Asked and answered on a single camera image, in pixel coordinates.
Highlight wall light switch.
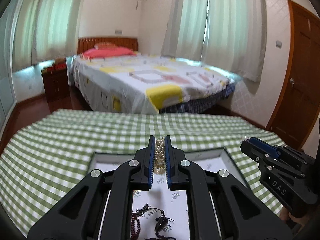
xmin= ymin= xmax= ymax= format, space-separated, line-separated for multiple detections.
xmin=276 ymin=40 xmax=283 ymax=49

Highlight brown wooden door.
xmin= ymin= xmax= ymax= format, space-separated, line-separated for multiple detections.
xmin=267 ymin=0 xmax=319 ymax=150

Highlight dark wooden nightstand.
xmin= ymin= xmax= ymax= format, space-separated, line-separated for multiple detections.
xmin=42 ymin=69 xmax=70 ymax=102

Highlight red items on nightstand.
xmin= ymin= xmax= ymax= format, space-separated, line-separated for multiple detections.
xmin=41 ymin=58 xmax=67 ymax=74

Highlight bed with patterned sheet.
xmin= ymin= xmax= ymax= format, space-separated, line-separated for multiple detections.
xmin=71 ymin=55 xmax=235 ymax=114

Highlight dark red bead bracelet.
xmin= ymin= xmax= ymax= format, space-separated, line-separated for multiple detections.
xmin=131 ymin=204 xmax=151 ymax=240

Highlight person's right hand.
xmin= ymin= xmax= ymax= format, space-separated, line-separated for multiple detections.
xmin=279 ymin=207 xmax=300 ymax=224

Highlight right window curtain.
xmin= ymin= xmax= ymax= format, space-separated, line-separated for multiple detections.
xmin=161 ymin=0 xmax=267 ymax=82

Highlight white pearl necklace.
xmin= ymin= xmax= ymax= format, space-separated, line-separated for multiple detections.
xmin=152 ymin=135 xmax=168 ymax=176

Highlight orange patterned pillow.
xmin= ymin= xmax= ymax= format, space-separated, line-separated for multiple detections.
xmin=94 ymin=42 xmax=118 ymax=50

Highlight left window curtain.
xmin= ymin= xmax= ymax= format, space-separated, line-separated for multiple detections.
xmin=12 ymin=0 xmax=82 ymax=72

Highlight wooden headboard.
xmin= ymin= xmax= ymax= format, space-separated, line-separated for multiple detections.
xmin=76 ymin=37 xmax=139 ymax=55

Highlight window curtain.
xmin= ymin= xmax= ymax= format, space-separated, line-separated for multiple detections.
xmin=161 ymin=0 xmax=267 ymax=82
xmin=12 ymin=0 xmax=82 ymax=72

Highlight pink pillow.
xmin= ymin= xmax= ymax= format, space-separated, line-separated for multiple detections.
xmin=80 ymin=47 xmax=136 ymax=59

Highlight green checkered tablecloth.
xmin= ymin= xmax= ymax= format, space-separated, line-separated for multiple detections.
xmin=1 ymin=109 xmax=283 ymax=236

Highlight black gourd pendant with cord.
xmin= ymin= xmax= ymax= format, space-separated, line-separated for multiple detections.
xmin=147 ymin=210 xmax=176 ymax=240

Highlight dark green tray box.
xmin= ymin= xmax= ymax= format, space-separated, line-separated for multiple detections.
xmin=89 ymin=148 xmax=247 ymax=239

